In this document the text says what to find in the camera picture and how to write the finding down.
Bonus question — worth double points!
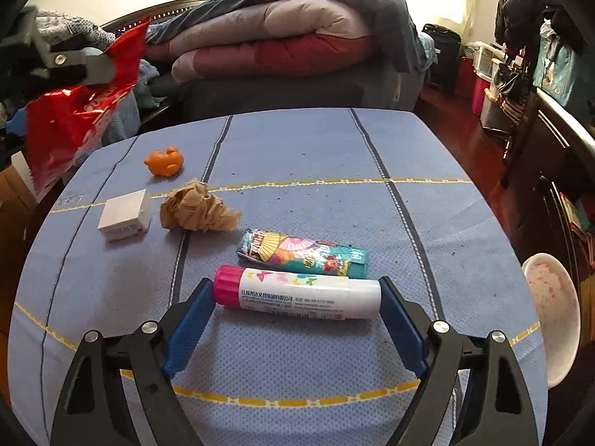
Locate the red snack packet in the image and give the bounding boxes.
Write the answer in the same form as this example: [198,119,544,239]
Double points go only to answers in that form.
[25,19,149,193]

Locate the pink white trash bin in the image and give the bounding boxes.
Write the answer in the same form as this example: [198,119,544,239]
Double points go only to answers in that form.
[521,253,581,389]

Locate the grey fuzzy blanket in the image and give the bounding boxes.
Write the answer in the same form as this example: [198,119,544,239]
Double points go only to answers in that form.
[35,10,116,51]

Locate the dark wooden headboard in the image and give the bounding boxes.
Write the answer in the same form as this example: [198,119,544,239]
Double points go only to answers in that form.
[102,0,209,36]

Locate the teal fleece blanket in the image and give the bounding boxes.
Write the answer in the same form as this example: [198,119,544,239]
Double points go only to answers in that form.
[102,59,163,146]

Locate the orange toy animal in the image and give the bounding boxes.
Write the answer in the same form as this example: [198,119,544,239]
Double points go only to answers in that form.
[143,146,184,177]

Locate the small white box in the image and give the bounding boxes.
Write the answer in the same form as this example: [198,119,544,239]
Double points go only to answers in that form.
[98,189,153,242]

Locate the crumpled brown paper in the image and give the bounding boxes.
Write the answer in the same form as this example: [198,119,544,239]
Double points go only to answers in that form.
[159,178,242,232]

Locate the white pink glue stick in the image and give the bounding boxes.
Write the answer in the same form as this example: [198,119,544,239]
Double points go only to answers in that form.
[214,265,381,320]

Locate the dark wooden dresser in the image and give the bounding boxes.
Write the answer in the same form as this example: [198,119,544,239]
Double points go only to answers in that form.
[501,87,595,336]

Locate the teal colourful candy wrapper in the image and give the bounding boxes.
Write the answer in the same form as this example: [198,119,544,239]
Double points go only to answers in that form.
[237,229,369,279]

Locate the folded pink red quilt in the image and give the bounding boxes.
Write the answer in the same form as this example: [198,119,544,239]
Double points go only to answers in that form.
[146,0,379,84]

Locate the blue tablecloth with yellow stripes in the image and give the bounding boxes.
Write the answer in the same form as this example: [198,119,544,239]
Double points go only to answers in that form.
[8,108,548,445]

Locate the black suitcase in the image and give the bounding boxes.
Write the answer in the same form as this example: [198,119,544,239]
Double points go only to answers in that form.
[422,23,461,92]

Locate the dark blue bed cover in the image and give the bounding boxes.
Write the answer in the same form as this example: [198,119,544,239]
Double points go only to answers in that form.
[145,0,436,119]

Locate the black jacket on rack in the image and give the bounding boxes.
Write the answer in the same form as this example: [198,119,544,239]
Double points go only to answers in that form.
[494,0,544,47]

